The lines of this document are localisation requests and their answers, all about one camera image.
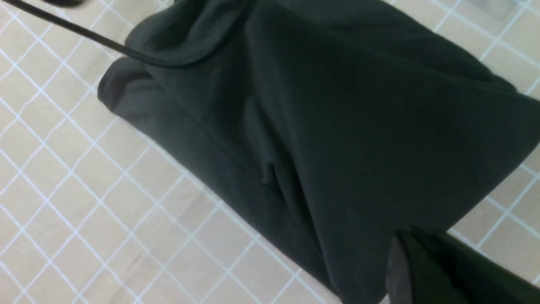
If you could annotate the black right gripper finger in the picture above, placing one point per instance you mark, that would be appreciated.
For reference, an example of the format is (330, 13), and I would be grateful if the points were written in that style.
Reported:
(435, 268)

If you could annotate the dark gray long-sleeve shirt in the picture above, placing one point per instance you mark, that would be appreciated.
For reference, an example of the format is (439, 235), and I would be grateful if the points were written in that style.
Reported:
(325, 124)

